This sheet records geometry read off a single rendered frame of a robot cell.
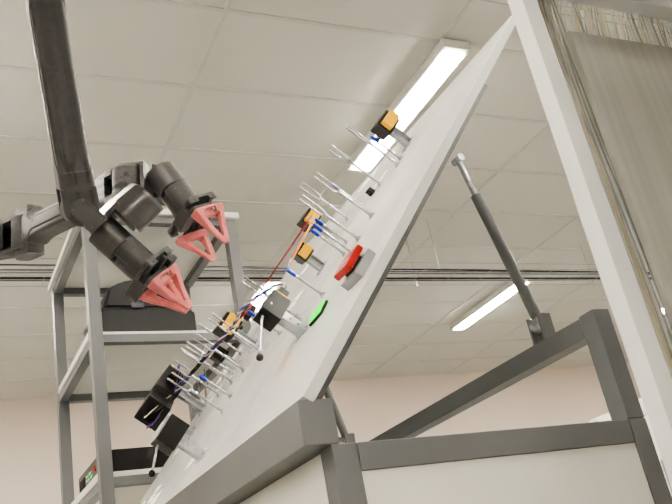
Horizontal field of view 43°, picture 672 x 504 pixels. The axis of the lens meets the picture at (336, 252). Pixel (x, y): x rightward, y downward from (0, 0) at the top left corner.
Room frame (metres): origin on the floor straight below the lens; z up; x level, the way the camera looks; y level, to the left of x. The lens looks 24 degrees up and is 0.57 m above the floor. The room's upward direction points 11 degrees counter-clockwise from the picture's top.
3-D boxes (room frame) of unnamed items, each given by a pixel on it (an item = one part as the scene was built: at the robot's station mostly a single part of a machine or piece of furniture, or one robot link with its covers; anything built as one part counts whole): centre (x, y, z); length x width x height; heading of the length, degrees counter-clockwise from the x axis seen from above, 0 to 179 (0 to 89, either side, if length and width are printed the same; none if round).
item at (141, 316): (2.46, 0.65, 1.56); 0.30 x 0.23 x 0.19; 122
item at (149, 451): (2.49, 0.68, 1.09); 0.35 x 0.33 x 0.07; 30
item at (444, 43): (4.29, -0.55, 3.26); 1.27 x 0.17 x 0.07; 28
